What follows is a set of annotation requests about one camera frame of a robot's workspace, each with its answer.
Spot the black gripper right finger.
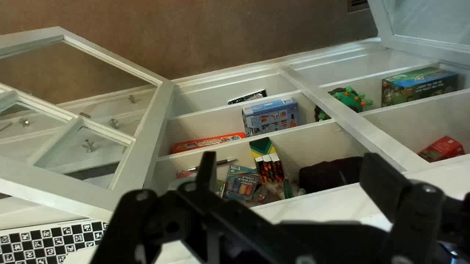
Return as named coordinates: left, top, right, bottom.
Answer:
left=362, top=151, right=470, bottom=264

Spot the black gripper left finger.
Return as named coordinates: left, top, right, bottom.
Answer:
left=90, top=151, right=256, bottom=264

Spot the green yellow crayon box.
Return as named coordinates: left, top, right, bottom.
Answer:
left=249, top=136, right=287, bottom=186

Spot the small red box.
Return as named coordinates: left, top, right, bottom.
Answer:
left=418, top=135, right=468, bottom=164

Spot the orange flat box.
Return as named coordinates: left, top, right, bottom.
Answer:
left=170, top=130, right=249, bottom=155

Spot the white shelf cabinet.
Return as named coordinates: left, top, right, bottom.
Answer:
left=109, top=37, right=470, bottom=233

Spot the green toy brick box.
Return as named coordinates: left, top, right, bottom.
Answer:
left=381, top=66, right=460, bottom=107

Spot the blue toy brick box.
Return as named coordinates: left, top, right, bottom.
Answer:
left=242, top=98, right=302, bottom=136

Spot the white glass cabinet door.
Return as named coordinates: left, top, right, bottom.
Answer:
left=366, top=0, right=470, bottom=66
left=0, top=25, right=171, bottom=224

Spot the black white checkerboard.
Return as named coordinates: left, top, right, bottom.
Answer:
left=0, top=220, right=108, bottom=264

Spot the black fabric bag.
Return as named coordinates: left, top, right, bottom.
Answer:
left=299, top=155, right=368, bottom=195

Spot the blue card packet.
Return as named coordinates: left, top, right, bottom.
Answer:
left=224, top=164, right=262, bottom=202

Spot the black flat packet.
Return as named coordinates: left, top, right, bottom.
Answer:
left=227, top=88, right=269, bottom=106

